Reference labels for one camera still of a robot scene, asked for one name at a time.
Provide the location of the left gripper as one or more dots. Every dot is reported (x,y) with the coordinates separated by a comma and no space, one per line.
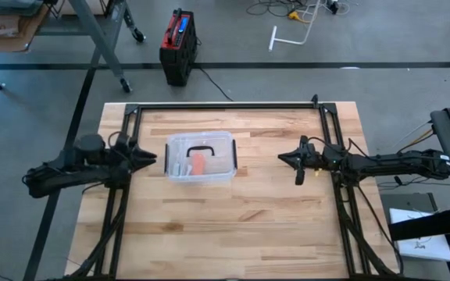
(125,160)

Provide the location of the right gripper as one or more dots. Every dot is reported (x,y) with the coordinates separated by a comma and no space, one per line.
(318,159)

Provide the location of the orange elastic bandage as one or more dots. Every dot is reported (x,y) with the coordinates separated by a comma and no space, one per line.
(198,164)

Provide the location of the clear plastic bin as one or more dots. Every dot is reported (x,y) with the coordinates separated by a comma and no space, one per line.
(201,180)

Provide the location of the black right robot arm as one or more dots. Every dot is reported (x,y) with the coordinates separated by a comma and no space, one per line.
(397,164)

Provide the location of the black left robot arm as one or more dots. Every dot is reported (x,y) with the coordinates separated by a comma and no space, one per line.
(65,175)

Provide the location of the red and black crate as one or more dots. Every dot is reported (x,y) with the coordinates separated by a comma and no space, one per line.
(178,58)

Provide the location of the white T-shaped stand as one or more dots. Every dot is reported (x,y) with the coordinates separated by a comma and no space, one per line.
(272,39)

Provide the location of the wooden desk with grey legs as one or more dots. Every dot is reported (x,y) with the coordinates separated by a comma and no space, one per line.
(96,39)

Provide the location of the yellow plug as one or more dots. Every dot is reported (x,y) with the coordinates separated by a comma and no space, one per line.
(294,15)

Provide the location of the black flat beam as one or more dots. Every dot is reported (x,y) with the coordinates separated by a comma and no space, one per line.
(424,225)

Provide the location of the white box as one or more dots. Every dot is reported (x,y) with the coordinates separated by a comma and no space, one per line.
(424,247)

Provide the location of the dark grey sheet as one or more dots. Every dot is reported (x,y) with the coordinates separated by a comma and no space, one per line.
(6,7)

